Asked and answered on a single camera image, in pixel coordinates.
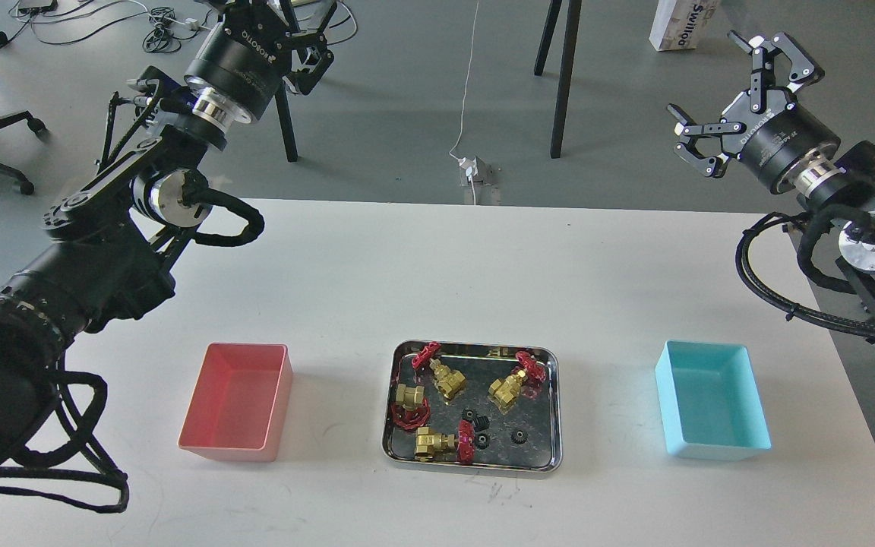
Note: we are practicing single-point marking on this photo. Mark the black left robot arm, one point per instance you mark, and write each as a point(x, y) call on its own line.
point(115, 240)

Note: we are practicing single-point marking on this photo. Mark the shiny metal tray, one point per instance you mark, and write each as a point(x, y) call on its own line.
point(537, 412)

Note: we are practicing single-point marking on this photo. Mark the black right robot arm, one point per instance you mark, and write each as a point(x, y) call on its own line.
point(837, 246)

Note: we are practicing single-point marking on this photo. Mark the pink plastic box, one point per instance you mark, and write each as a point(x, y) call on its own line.
point(239, 404)

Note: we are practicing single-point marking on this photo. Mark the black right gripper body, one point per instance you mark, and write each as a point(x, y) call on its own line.
point(776, 137)

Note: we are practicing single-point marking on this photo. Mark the white cardboard box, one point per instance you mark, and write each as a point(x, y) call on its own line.
point(679, 25)

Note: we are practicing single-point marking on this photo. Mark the white power adapter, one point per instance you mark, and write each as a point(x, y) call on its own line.
point(474, 171)

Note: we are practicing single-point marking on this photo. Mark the light blue plastic box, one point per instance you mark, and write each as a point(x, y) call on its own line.
point(709, 401)

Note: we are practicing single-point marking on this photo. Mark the brass valve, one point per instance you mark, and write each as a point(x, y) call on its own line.
point(429, 443)
point(449, 382)
point(505, 392)
point(410, 409)

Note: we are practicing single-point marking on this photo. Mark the black table leg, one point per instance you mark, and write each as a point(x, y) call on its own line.
point(570, 36)
point(285, 123)

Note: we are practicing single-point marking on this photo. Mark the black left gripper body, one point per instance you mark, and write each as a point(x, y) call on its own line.
point(239, 56)

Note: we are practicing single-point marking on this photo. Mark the brass valve bottom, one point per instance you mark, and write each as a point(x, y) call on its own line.
point(429, 443)

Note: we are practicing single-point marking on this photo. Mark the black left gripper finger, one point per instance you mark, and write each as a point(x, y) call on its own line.
point(308, 16)
point(304, 58)

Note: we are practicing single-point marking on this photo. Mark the black table leg left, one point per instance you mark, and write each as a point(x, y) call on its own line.
point(285, 123)

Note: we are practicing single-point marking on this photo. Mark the black table leg right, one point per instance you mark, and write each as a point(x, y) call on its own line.
point(570, 36)

